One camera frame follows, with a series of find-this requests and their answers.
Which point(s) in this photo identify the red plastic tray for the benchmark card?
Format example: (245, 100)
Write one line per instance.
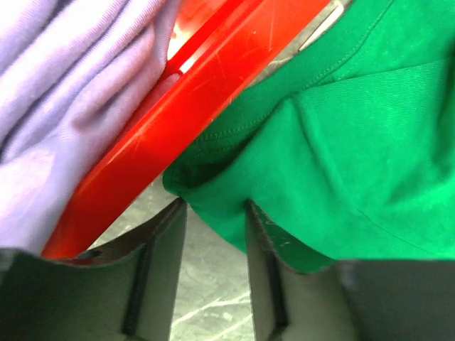
(217, 49)

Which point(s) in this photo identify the green t-shirt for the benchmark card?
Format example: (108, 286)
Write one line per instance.
(349, 147)

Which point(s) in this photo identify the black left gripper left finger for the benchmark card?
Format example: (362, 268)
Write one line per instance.
(124, 289)

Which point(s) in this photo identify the lavender t-shirt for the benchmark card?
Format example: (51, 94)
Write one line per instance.
(72, 74)

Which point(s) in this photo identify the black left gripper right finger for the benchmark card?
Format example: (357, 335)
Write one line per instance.
(300, 294)

